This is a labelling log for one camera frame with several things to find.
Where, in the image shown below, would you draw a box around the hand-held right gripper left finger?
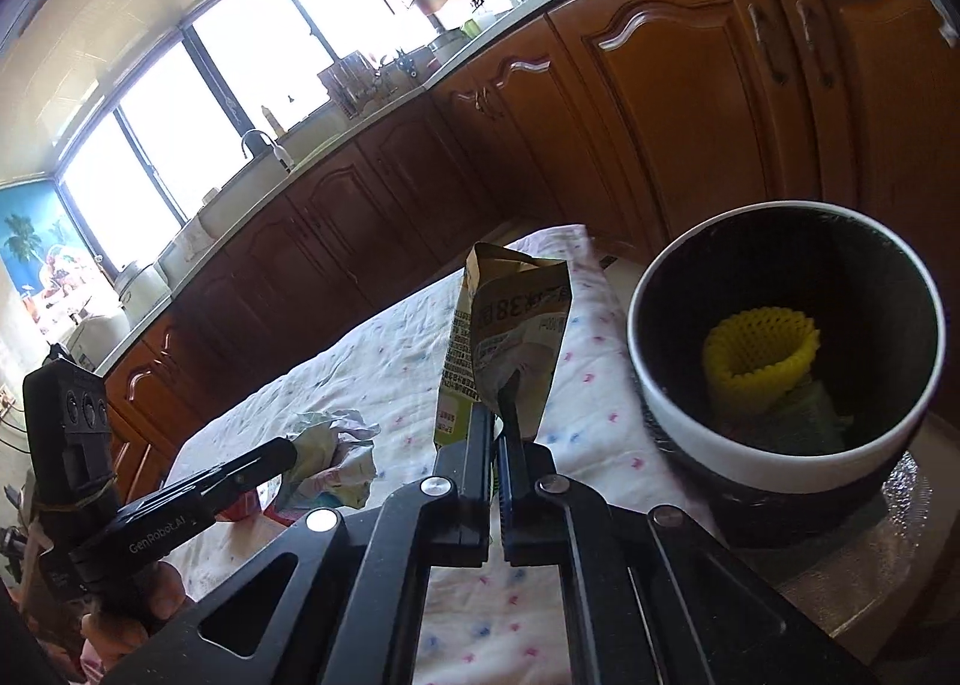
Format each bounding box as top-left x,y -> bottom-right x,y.
101,406 -> 497,685

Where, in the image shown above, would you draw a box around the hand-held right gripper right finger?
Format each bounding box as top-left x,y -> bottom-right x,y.
497,373 -> 878,685

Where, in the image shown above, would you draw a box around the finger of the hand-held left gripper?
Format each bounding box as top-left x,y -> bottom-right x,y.
169,436 -> 299,522

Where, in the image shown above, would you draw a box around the red snack packet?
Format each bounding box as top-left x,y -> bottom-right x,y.
217,492 -> 297,527

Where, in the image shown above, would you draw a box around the blue white wrapper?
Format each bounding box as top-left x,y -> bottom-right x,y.
274,409 -> 380,513

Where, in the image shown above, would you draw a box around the yellow snack packet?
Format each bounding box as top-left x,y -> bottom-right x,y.
433,242 -> 575,446

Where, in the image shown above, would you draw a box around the black bin with white rim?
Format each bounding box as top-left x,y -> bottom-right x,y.
626,201 -> 946,551

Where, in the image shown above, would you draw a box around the yellow foam fruit net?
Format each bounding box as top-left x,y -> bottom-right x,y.
701,306 -> 822,420

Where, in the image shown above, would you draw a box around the person's left hand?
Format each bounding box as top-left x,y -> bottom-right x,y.
79,559 -> 187,660

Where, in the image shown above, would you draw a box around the white printed tablecloth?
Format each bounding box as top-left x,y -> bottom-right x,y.
161,223 -> 721,685

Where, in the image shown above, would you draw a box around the curved sink faucet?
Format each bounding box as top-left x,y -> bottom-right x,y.
240,128 -> 293,174

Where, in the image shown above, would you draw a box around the large kitchen window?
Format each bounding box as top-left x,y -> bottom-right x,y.
56,0 -> 443,266

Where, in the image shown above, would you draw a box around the wooden lower cabinets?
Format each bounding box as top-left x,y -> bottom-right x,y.
97,0 -> 960,498

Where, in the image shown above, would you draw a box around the white pot with lid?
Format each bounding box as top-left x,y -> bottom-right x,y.
427,28 -> 470,63

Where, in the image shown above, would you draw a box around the blue wall poster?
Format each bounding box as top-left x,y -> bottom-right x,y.
0,184 -> 102,326

